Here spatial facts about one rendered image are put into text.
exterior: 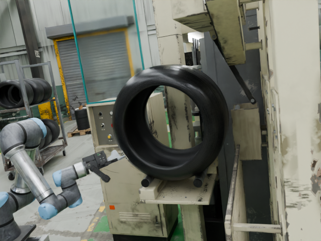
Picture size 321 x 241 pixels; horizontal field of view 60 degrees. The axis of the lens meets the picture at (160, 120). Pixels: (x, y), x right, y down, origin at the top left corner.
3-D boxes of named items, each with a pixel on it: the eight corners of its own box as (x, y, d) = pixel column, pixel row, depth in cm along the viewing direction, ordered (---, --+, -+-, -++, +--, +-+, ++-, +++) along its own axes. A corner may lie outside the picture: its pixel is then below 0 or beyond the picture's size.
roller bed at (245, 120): (237, 150, 178) (232, 104, 173) (261, 149, 174) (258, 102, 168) (235, 160, 160) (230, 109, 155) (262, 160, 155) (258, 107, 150)
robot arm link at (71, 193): (59, 213, 134) (52, 191, 133) (76, 202, 144) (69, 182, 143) (71, 212, 131) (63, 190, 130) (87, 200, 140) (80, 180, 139)
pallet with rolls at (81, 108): (78, 128, 879) (73, 104, 865) (103, 124, 882) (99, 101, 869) (68, 137, 760) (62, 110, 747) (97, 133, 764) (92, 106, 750)
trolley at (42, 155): (40, 157, 591) (20, 65, 557) (70, 153, 589) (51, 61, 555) (6, 182, 460) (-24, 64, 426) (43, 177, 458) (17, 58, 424)
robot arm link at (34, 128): (0, 206, 155) (8, 118, 135) (23, 194, 168) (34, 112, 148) (15, 217, 151) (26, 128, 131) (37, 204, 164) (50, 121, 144)
